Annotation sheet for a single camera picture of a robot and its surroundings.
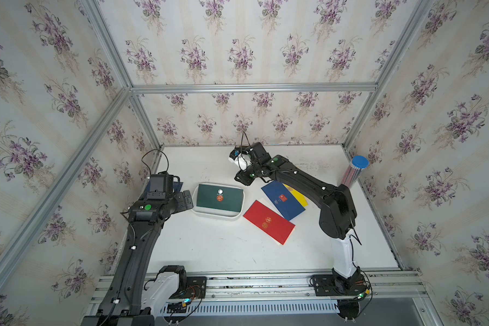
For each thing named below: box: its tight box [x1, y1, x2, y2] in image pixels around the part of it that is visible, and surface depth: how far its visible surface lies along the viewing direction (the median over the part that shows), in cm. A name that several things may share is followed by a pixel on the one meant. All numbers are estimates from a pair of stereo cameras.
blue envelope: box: [260, 180, 307, 221], surface depth 98 cm
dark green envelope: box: [196, 184, 244, 213], surface depth 95 cm
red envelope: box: [242, 199, 296, 246], surface depth 92 cm
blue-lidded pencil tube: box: [340, 155, 370, 189], surface depth 91 cm
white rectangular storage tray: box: [191, 182, 246, 219], surface depth 95 cm
